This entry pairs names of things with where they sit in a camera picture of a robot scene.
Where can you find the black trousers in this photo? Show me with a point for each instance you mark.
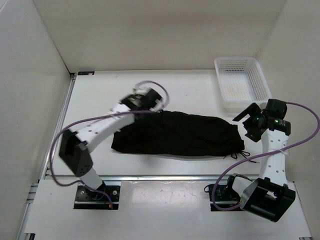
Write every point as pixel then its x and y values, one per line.
pixel 180 134

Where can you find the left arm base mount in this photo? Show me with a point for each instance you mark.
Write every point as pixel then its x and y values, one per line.
pixel 87 200

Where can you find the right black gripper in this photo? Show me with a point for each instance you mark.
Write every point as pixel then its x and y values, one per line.
pixel 252 133

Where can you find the white plastic mesh basket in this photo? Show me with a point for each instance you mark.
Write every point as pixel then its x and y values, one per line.
pixel 242 82

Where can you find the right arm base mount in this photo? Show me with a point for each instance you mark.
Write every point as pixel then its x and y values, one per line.
pixel 229 194

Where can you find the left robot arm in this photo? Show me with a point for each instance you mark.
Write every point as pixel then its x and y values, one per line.
pixel 76 146

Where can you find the left aluminium rail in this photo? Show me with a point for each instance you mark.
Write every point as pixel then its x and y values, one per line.
pixel 45 161

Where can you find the front aluminium rail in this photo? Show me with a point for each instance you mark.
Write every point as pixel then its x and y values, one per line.
pixel 136 178

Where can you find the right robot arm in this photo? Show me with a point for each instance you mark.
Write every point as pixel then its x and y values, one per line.
pixel 268 196

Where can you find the aluminium rail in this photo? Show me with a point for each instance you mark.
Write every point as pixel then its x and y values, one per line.
pixel 287 175
pixel 136 178
pixel 45 161

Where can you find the blue label sticker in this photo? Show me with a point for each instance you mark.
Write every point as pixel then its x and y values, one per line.
pixel 86 73

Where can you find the right aluminium rail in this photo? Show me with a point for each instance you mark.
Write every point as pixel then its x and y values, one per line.
pixel 287 175

